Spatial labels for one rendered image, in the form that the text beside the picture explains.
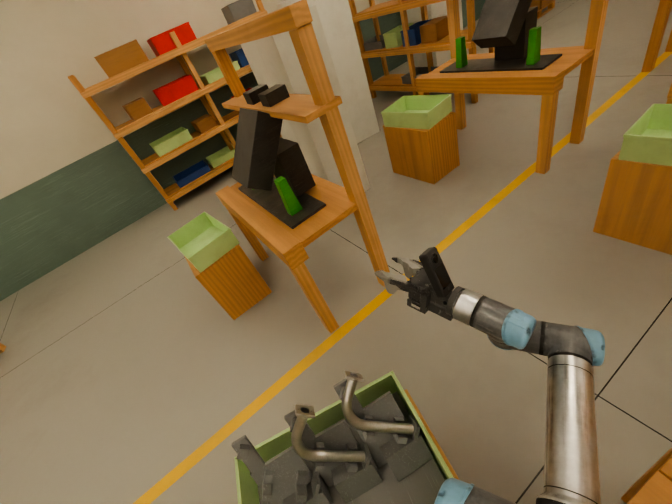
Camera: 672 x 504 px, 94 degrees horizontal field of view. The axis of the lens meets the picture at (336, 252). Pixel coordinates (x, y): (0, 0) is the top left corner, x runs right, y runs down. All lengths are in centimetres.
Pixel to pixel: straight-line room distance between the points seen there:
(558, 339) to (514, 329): 13
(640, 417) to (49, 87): 702
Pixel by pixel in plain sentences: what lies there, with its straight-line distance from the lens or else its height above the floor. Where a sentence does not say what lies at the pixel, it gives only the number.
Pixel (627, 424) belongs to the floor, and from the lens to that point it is 226.
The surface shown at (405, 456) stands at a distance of 116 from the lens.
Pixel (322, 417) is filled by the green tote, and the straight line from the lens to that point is 125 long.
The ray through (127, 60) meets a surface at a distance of 595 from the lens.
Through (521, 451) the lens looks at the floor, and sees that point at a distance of 211.
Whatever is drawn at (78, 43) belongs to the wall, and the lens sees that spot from 647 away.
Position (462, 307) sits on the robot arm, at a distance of 75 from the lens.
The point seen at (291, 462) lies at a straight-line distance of 117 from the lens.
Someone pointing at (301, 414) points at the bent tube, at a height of 119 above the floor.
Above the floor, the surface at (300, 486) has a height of 95.
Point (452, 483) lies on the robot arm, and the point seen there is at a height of 132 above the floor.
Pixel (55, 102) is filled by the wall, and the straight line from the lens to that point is 648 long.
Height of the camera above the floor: 202
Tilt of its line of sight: 39 degrees down
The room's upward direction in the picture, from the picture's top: 24 degrees counter-clockwise
